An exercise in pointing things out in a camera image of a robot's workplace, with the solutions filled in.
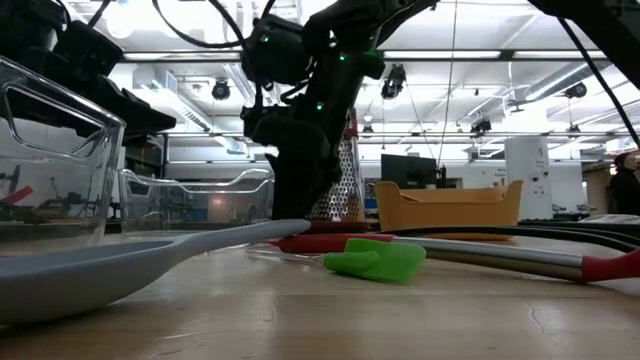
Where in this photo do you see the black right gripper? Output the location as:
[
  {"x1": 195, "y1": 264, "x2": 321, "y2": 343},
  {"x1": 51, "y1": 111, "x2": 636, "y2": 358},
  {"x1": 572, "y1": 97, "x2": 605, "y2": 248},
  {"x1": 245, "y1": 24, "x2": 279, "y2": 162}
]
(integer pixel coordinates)
[{"x1": 241, "y1": 48, "x2": 387, "y2": 222}]

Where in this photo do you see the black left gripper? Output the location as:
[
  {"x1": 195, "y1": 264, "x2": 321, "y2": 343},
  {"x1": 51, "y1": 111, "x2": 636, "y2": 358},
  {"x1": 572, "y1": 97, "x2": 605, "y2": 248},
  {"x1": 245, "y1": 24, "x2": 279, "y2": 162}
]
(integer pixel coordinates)
[{"x1": 0, "y1": 0, "x2": 178, "y2": 147}]

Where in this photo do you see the green small clip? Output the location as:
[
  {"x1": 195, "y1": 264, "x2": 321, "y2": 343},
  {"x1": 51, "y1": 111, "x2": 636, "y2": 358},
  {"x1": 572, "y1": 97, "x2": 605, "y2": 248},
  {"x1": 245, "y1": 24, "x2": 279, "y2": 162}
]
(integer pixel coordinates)
[{"x1": 244, "y1": 237, "x2": 428, "y2": 286}]

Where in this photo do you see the clear plastic container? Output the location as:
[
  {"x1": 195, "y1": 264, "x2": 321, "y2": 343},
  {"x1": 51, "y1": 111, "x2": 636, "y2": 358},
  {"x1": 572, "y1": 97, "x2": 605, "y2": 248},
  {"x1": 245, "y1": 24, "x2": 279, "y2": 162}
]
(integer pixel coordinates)
[
  {"x1": 0, "y1": 54, "x2": 127, "y2": 257},
  {"x1": 118, "y1": 167, "x2": 277, "y2": 237}
]

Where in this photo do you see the grey-blue silicone spoon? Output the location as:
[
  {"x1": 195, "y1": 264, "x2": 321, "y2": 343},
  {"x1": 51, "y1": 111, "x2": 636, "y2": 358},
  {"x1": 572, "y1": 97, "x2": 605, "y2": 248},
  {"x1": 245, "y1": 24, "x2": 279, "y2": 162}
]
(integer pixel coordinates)
[{"x1": 0, "y1": 218, "x2": 312, "y2": 327}]

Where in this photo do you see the red spoon with steel handle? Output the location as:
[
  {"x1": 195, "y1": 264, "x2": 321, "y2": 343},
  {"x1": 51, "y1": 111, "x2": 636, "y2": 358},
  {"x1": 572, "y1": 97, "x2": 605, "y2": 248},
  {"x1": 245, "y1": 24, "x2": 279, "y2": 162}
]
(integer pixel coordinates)
[{"x1": 269, "y1": 232, "x2": 640, "y2": 284}]

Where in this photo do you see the red steel box grater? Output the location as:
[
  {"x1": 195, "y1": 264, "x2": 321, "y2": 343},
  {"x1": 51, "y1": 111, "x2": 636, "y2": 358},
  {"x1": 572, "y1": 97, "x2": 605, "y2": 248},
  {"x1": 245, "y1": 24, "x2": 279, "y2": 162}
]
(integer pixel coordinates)
[{"x1": 305, "y1": 107, "x2": 370, "y2": 235}]

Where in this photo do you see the black ceiling spotlight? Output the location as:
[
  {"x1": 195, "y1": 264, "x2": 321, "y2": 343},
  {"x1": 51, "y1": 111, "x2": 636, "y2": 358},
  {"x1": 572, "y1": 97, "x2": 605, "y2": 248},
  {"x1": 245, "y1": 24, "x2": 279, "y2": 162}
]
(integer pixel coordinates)
[
  {"x1": 563, "y1": 81, "x2": 589, "y2": 100},
  {"x1": 469, "y1": 117, "x2": 494, "y2": 136},
  {"x1": 211, "y1": 78, "x2": 232, "y2": 101}
]

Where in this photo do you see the black computer monitor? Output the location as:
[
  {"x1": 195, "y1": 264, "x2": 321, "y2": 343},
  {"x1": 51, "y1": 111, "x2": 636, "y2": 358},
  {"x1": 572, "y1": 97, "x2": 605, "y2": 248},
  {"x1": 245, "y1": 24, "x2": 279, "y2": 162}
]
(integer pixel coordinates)
[{"x1": 380, "y1": 153, "x2": 439, "y2": 190}]

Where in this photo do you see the yellow plastic bin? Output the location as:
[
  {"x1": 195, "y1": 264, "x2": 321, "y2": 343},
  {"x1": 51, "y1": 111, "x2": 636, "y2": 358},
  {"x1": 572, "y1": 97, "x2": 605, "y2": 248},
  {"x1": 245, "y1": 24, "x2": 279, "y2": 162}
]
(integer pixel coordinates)
[{"x1": 374, "y1": 179, "x2": 525, "y2": 242}]

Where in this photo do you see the clear plastic bag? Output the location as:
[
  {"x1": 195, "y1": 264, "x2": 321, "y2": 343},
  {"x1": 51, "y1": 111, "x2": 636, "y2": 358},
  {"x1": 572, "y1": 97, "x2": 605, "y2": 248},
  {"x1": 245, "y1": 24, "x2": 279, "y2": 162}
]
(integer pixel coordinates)
[{"x1": 579, "y1": 213, "x2": 640, "y2": 225}]

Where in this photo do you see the person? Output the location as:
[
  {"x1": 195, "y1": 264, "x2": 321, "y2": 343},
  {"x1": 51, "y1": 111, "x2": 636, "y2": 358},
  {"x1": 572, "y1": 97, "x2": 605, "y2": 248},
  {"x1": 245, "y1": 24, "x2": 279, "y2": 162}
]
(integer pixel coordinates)
[{"x1": 608, "y1": 151, "x2": 640, "y2": 217}]

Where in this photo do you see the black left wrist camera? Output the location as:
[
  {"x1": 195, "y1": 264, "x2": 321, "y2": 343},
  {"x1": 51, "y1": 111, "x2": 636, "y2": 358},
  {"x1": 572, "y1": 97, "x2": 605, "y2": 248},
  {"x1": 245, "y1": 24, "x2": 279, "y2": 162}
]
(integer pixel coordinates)
[{"x1": 53, "y1": 18, "x2": 125, "y2": 77}]

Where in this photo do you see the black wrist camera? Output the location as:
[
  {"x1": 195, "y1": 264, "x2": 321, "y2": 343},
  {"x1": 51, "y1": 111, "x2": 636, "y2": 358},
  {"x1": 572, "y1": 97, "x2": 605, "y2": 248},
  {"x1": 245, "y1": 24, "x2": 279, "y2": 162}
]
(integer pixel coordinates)
[
  {"x1": 241, "y1": 13, "x2": 312, "y2": 87},
  {"x1": 53, "y1": 18, "x2": 125, "y2": 77}
]

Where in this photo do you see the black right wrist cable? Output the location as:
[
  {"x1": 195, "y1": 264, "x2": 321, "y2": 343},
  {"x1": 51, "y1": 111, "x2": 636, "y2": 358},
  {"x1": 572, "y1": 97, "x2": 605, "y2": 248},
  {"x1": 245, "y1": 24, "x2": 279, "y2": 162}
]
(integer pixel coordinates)
[{"x1": 151, "y1": 0, "x2": 279, "y2": 51}]

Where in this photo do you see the black overhead camera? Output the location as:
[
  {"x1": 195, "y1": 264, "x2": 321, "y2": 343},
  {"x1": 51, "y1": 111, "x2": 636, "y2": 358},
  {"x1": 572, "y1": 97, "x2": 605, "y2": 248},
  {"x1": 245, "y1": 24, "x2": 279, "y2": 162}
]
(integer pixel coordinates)
[{"x1": 380, "y1": 63, "x2": 407, "y2": 100}]

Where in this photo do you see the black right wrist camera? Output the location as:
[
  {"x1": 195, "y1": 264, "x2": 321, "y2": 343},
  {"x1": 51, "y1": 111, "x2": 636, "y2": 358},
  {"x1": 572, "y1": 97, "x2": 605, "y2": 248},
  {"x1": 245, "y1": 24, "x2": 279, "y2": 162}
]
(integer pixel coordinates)
[{"x1": 241, "y1": 13, "x2": 312, "y2": 87}]

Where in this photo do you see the black overhead frame beam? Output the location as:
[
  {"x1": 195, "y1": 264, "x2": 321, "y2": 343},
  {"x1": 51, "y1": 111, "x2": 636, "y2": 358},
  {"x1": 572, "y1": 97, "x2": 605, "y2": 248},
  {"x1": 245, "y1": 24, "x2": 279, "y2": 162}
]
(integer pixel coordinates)
[{"x1": 119, "y1": 48, "x2": 609, "y2": 64}]

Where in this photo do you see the black aluminium table frame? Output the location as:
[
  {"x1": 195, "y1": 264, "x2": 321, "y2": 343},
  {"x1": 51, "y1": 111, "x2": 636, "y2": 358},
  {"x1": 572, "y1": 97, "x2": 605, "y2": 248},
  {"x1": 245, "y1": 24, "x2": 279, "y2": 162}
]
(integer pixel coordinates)
[{"x1": 519, "y1": 218, "x2": 640, "y2": 232}]

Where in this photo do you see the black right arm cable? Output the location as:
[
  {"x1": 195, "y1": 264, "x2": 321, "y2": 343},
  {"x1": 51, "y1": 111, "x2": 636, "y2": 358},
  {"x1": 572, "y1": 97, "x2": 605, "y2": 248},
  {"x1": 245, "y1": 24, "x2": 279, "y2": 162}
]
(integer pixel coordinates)
[{"x1": 556, "y1": 17, "x2": 640, "y2": 149}]

